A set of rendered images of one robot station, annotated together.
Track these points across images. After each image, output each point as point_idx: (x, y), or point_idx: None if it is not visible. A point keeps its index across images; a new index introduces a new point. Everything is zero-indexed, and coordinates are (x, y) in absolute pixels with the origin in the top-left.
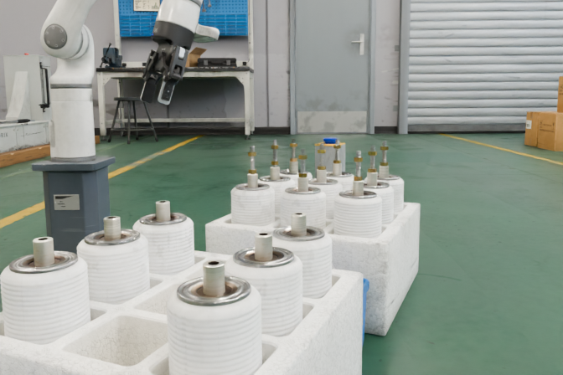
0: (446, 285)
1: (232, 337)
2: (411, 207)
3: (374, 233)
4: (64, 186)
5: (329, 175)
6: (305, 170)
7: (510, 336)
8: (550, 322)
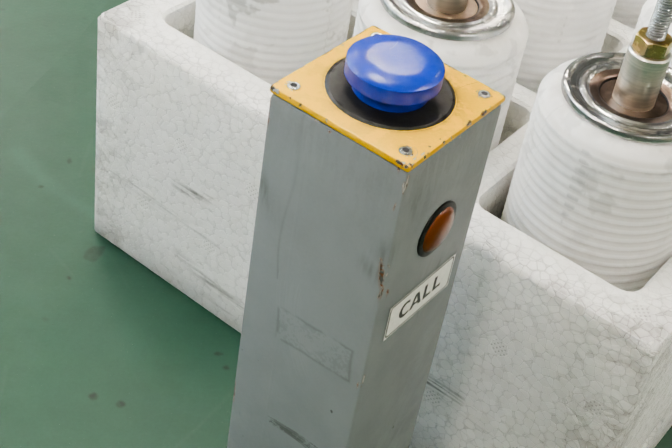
0: (92, 137)
1: None
2: None
3: None
4: None
5: None
6: (573, 92)
7: None
8: None
